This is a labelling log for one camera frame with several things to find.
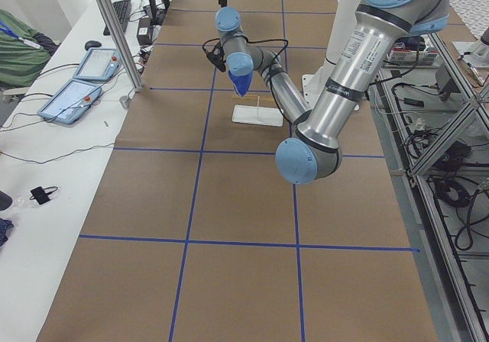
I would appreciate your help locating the blue grey towel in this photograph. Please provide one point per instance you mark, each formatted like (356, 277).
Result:
(241, 83)

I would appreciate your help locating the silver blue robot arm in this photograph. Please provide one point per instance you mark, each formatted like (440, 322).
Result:
(314, 151)

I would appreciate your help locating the white rack base tray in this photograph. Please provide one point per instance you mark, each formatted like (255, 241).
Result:
(256, 115)

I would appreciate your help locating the small metal cylinder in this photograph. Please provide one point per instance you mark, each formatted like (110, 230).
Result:
(125, 102)

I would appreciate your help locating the far teach pendant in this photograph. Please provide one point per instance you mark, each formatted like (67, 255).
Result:
(98, 65)

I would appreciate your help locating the teach pendant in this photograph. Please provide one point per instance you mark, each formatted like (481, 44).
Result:
(71, 102)
(98, 65)

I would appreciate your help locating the near teach pendant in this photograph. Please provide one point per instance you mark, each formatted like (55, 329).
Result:
(71, 102)

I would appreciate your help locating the black computer mouse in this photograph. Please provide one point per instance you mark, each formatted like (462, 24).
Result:
(92, 44)

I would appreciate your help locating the black keyboard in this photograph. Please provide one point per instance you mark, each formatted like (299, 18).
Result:
(122, 10)

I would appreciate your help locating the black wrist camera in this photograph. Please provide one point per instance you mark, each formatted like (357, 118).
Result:
(216, 57)

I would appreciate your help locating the white pedestal column with base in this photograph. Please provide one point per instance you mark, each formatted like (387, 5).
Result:
(343, 26)

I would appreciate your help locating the aluminium frame post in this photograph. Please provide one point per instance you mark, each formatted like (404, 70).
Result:
(111, 20)

